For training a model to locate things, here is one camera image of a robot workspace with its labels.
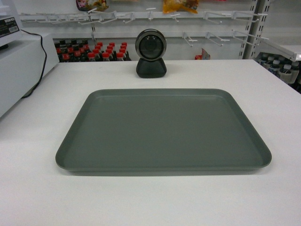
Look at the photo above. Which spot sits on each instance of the grey rectangular serving tray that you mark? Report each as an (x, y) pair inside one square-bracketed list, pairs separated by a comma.
[(151, 131)]

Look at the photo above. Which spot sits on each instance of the black barcode scanner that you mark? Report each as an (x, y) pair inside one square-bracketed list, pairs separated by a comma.
[(150, 46)]

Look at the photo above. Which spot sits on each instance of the white slotted shelf upright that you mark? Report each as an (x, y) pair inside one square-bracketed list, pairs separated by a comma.
[(261, 9)]

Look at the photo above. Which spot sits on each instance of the orange hanging snack bag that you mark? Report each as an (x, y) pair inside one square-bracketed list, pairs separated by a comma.
[(170, 6)]

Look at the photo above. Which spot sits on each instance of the white checkout table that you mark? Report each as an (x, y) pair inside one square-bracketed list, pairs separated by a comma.
[(34, 191)]

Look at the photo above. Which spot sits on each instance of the white cash drawer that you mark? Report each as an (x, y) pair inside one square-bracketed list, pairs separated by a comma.
[(22, 64)]

